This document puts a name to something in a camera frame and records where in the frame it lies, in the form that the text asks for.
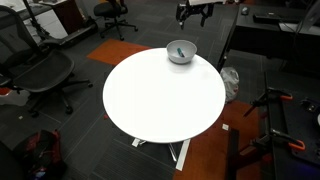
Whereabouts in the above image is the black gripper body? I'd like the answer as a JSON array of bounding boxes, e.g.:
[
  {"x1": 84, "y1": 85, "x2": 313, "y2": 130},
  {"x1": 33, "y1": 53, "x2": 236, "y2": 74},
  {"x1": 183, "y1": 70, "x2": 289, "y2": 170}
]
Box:
[{"x1": 184, "y1": 2, "x2": 215, "y2": 16}]

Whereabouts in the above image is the grey metal bowl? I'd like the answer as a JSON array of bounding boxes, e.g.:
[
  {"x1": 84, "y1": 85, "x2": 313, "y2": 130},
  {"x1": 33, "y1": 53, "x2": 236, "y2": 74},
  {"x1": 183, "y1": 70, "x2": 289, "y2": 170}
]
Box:
[{"x1": 166, "y1": 39, "x2": 198, "y2": 65}]

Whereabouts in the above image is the computer desk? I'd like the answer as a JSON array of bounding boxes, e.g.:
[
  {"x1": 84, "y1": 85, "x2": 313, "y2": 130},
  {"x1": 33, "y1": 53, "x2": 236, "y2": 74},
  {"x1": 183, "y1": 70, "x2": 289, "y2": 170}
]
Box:
[{"x1": 216, "y1": 3, "x2": 320, "y2": 73}]

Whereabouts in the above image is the black computer keyboard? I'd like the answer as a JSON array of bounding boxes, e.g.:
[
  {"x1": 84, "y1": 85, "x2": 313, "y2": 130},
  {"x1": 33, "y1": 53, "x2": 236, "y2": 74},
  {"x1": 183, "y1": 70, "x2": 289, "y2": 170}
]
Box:
[{"x1": 252, "y1": 12, "x2": 283, "y2": 24}]

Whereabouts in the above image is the crumpled clear plastic bag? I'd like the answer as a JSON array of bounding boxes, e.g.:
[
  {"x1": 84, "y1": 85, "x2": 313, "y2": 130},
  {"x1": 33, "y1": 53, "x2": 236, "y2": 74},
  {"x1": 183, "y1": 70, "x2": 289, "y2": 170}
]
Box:
[{"x1": 219, "y1": 66, "x2": 240, "y2": 104}]

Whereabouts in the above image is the computer monitor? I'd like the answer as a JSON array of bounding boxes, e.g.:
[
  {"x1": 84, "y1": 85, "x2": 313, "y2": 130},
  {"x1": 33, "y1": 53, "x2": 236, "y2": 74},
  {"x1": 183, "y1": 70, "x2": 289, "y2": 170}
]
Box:
[{"x1": 296, "y1": 0, "x2": 320, "y2": 34}]

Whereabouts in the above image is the black electric scooter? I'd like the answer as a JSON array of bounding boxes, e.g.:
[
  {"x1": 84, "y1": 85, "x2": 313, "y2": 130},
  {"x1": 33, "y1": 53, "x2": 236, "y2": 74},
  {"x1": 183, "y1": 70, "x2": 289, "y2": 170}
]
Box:
[{"x1": 22, "y1": 0, "x2": 99, "y2": 48}]

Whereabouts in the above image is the white drawer cabinet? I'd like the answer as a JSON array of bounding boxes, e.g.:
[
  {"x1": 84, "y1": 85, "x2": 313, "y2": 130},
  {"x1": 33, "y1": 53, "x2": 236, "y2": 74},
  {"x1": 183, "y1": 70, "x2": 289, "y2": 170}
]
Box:
[{"x1": 24, "y1": 9, "x2": 69, "y2": 40}]

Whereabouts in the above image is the white metal table base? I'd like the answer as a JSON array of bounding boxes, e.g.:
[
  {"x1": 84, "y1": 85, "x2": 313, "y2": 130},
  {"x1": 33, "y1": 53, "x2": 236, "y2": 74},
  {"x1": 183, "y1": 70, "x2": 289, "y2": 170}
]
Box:
[{"x1": 131, "y1": 136, "x2": 192, "y2": 173}]

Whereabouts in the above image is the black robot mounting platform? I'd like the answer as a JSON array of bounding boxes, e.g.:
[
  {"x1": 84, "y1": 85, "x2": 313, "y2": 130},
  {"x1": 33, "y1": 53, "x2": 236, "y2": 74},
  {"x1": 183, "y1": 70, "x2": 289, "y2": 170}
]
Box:
[{"x1": 263, "y1": 71, "x2": 320, "y2": 180}]

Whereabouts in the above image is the large black mesh office chair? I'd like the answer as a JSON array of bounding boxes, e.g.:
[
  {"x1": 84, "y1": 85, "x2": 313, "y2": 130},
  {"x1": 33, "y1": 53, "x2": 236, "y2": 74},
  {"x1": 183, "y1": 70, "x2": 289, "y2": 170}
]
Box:
[{"x1": 0, "y1": 4, "x2": 94, "y2": 118}]

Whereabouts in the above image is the cluttered white desk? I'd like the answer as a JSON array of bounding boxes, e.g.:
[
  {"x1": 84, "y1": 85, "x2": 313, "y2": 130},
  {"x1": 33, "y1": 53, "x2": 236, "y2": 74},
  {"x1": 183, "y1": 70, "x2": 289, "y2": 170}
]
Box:
[{"x1": 0, "y1": 0, "x2": 53, "y2": 21}]

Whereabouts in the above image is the black and red backpack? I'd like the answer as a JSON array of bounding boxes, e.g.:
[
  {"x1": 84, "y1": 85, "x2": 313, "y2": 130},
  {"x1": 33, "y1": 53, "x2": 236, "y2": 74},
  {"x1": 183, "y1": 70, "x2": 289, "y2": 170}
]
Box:
[{"x1": 13, "y1": 129, "x2": 69, "y2": 180}]

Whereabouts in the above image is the black clamp with orange handle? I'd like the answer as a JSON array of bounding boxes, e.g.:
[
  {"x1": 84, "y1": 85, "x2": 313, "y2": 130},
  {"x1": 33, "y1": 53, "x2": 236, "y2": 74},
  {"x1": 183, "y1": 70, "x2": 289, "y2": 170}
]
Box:
[
  {"x1": 249, "y1": 129, "x2": 307, "y2": 155},
  {"x1": 243, "y1": 86, "x2": 295, "y2": 118}
]

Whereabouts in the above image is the black support post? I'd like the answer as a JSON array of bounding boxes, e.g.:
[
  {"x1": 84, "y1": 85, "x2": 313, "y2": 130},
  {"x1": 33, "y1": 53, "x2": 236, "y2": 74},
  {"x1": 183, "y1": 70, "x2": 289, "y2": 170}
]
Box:
[{"x1": 225, "y1": 128, "x2": 241, "y2": 180}]

